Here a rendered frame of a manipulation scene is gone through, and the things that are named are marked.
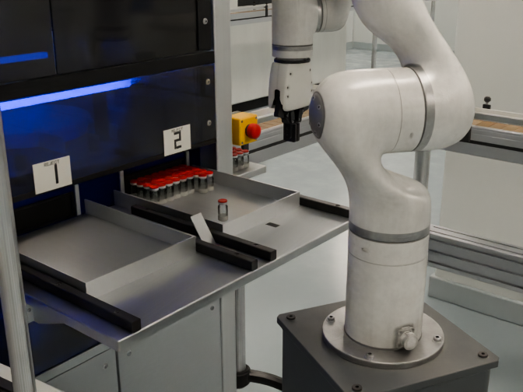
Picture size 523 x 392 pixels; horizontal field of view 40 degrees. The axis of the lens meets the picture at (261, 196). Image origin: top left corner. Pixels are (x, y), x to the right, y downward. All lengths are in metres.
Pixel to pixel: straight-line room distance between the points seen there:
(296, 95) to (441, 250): 1.08
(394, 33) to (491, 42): 1.81
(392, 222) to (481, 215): 1.98
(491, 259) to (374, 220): 1.35
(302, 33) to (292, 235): 0.41
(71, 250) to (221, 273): 0.31
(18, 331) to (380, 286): 0.51
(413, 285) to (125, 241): 0.63
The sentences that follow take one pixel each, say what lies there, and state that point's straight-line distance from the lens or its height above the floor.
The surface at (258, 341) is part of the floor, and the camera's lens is 2.80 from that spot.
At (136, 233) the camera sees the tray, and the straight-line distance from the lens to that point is 1.49.
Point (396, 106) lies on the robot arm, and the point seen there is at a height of 1.24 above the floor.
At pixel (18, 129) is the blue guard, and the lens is 1.40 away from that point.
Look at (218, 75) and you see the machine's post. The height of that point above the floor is 1.15.
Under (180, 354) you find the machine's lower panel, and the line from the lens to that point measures 1.87.
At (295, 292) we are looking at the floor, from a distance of 3.17.
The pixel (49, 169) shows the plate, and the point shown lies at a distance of 1.45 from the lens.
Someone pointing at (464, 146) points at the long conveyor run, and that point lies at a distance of 2.25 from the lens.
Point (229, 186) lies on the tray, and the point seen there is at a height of 0.88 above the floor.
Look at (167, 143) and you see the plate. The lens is 1.64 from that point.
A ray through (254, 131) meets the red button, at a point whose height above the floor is 1.00.
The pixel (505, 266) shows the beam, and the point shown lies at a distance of 2.33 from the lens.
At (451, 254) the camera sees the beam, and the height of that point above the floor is 0.49.
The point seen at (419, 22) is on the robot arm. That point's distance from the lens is 1.02.
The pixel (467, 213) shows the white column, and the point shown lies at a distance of 3.00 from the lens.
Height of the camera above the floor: 1.44
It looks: 19 degrees down
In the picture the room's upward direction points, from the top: straight up
